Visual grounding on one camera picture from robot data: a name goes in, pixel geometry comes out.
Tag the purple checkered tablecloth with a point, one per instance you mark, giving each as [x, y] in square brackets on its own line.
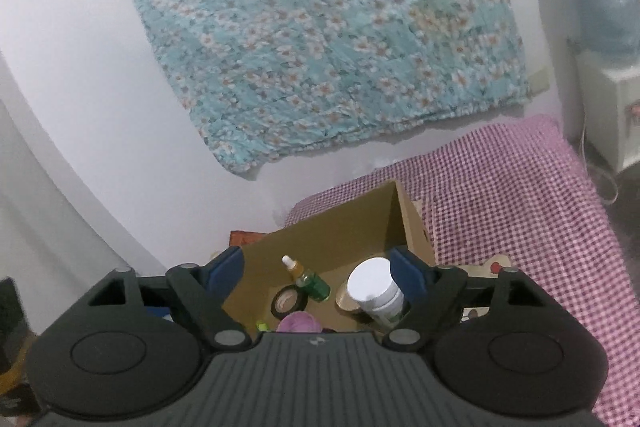
[500, 187]

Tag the white water dispenser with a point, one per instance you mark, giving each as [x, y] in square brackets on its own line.
[620, 117]

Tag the green dropper bottle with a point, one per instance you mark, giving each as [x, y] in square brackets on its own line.
[312, 284]

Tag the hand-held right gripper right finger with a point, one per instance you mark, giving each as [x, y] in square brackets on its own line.
[407, 276]

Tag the brown cardboard box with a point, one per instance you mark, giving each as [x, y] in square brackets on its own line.
[340, 232]

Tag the teal floral cloth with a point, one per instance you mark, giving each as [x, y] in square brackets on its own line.
[325, 37]

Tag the black tape roll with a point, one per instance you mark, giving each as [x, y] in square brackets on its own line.
[276, 304]

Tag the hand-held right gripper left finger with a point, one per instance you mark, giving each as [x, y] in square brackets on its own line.
[225, 273]

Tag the white plastic bottle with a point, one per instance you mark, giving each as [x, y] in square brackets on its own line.
[372, 284]

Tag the dark jar with gold lid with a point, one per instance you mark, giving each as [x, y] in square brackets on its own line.
[345, 299]

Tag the dark object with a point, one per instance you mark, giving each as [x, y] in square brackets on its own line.
[11, 317]

